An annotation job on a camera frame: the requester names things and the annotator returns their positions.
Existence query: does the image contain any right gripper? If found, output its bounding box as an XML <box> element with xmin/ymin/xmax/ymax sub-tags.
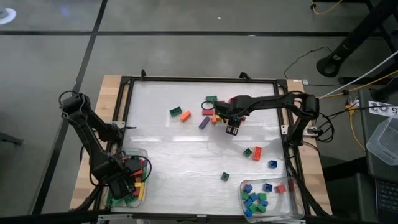
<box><xmin>216</xmin><ymin>95</ymin><xmax>254</xmax><ymax>137</ymax></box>

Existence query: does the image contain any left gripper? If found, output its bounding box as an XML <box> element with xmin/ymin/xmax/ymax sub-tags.
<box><xmin>91</xmin><ymin>157</ymin><xmax>133</xmax><ymax>200</ymax></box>

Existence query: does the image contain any long yellow toy block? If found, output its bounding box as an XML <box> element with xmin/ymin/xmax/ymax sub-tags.
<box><xmin>136</xmin><ymin>182</ymin><xmax>146</xmax><ymax>200</ymax></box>

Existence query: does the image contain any long purple toy block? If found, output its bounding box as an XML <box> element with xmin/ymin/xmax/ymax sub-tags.
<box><xmin>198</xmin><ymin>116</ymin><xmax>211</xmax><ymax>130</ymax></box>

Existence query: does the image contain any clear plastic bin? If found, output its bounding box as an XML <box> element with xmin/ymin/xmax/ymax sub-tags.
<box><xmin>105</xmin><ymin>147</ymin><xmax>149</xmax><ymax>209</ymax></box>
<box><xmin>238</xmin><ymin>175</ymin><xmax>305</xmax><ymax>223</ymax></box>

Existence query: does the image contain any black crossbar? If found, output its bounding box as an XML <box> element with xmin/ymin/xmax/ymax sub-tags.
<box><xmin>0</xmin><ymin>210</ymin><xmax>105</xmax><ymax>224</ymax></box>

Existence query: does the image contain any white plastic table sheet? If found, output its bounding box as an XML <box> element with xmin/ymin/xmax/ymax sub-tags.
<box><xmin>126</xmin><ymin>80</ymin><xmax>287</xmax><ymax>216</ymax></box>

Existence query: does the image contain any power strip with plugs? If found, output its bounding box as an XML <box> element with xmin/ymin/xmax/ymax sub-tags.
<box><xmin>343</xmin><ymin>95</ymin><xmax>362</xmax><ymax>115</ymax></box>

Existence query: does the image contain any black chair base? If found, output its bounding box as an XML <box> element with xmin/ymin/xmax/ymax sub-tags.
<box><xmin>0</xmin><ymin>131</ymin><xmax>24</xmax><ymax>146</ymax></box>

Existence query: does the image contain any dark grey cart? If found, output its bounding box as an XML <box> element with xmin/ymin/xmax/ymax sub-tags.
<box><xmin>358</xmin><ymin>88</ymin><xmax>398</xmax><ymax>224</ymax></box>

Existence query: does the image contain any white paper label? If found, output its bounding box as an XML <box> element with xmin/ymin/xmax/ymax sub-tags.
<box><xmin>368</xmin><ymin>100</ymin><xmax>398</xmax><ymax>119</ymax></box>

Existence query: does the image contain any clear plastic storage tub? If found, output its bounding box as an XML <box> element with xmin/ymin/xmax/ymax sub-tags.
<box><xmin>366</xmin><ymin>116</ymin><xmax>398</xmax><ymax>166</ymax></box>

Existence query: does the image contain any black floor stand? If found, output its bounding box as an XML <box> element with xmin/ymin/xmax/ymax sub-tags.
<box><xmin>316</xmin><ymin>0</ymin><xmax>398</xmax><ymax>78</ymax></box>

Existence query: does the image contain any black stand foot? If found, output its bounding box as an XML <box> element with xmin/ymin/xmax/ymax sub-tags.
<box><xmin>369</xmin><ymin>83</ymin><xmax>398</xmax><ymax>103</ymax></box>

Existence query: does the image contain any black keyboard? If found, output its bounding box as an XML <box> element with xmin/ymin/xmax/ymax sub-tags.
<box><xmin>374</xmin><ymin>177</ymin><xmax>398</xmax><ymax>224</ymax></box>

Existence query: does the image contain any white floor disc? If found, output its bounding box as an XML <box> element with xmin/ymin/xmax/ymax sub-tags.
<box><xmin>0</xmin><ymin>7</ymin><xmax>17</xmax><ymax>26</ymax></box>

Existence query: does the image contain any black cable bundle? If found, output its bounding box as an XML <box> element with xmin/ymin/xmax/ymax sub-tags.
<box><xmin>285</xmin><ymin>146</ymin><xmax>333</xmax><ymax>217</ymax></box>
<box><xmin>72</xmin><ymin>174</ymin><xmax>112</xmax><ymax>213</ymax></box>

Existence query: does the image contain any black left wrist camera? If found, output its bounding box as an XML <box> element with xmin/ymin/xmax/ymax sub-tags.
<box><xmin>126</xmin><ymin>158</ymin><xmax>142</xmax><ymax>174</ymax></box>

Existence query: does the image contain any black metal table frame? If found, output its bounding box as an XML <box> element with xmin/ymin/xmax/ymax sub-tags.
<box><xmin>93</xmin><ymin>68</ymin><xmax>312</xmax><ymax>218</ymax></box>

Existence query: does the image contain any black floor cable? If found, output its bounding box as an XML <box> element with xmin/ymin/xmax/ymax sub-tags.
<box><xmin>283</xmin><ymin>46</ymin><xmax>331</xmax><ymax>80</ymax></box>

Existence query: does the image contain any white floor cable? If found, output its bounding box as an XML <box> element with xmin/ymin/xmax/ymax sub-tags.
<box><xmin>307</xmin><ymin>51</ymin><xmax>398</xmax><ymax>105</ymax></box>

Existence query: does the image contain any yellow floor cable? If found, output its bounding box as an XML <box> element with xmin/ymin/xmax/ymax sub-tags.
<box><xmin>310</xmin><ymin>0</ymin><xmax>343</xmax><ymax>16</ymax></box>
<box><xmin>348</xmin><ymin>107</ymin><xmax>367</xmax><ymax>152</ymax></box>
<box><xmin>306</xmin><ymin>70</ymin><xmax>398</xmax><ymax>100</ymax></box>

